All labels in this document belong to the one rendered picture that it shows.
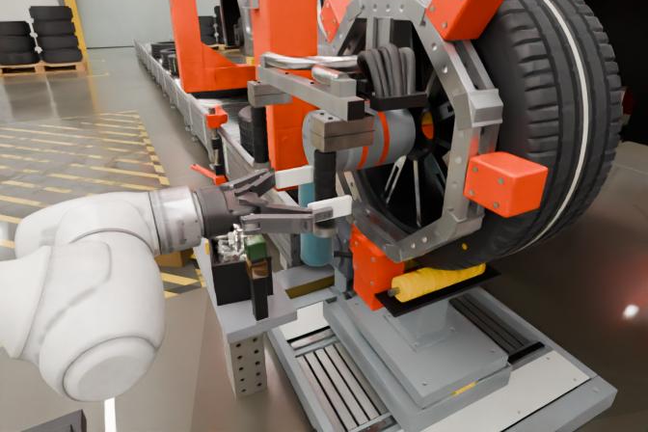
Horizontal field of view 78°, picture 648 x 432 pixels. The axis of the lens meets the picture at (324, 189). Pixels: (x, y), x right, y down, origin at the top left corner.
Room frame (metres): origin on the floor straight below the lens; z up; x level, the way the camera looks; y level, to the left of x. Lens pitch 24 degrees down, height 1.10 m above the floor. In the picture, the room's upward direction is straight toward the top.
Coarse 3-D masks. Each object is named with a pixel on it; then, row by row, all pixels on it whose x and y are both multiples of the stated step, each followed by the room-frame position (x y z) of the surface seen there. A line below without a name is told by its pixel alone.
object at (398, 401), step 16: (336, 304) 1.12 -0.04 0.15; (336, 320) 1.03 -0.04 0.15; (352, 336) 0.97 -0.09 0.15; (352, 352) 0.94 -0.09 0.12; (368, 352) 0.91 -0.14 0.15; (368, 368) 0.85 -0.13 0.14; (384, 368) 0.85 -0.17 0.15; (384, 384) 0.78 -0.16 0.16; (400, 384) 0.79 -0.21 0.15; (480, 384) 0.78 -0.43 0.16; (496, 384) 0.81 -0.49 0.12; (384, 400) 0.78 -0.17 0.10; (400, 400) 0.74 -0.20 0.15; (448, 400) 0.73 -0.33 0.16; (464, 400) 0.76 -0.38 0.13; (400, 416) 0.71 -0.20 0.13; (416, 416) 0.68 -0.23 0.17; (432, 416) 0.71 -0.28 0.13; (448, 416) 0.74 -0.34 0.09
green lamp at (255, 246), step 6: (258, 234) 0.74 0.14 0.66; (246, 240) 0.72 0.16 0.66; (252, 240) 0.72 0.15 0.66; (258, 240) 0.72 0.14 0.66; (264, 240) 0.72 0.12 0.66; (246, 246) 0.71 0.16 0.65; (252, 246) 0.70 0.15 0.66; (258, 246) 0.71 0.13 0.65; (264, 246) 0.71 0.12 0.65; (246, 252) 0.71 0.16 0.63; (252, 252) 0.70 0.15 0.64; (258, 252) 0.71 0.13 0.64; (264, 252) 0.71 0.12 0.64; (252, 258) 0.70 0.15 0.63; (258, 258) 0.71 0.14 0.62
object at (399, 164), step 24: (432, 72) 0.85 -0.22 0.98; (360, 96) 1.10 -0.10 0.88; (432, 96) 0.86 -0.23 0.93; (432, 120) 0.84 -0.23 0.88; (432, 144) 0.83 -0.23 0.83; (384, 168) 1.07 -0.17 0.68; (408, 168) 0.93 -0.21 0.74; (432, 168) 0.82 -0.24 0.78; (384, 192) 0.98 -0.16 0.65; (408, 192) 1.01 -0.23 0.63; (432, 192) 1.03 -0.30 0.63; (408, 216) 0.91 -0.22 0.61; (432, 216) 0.90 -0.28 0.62
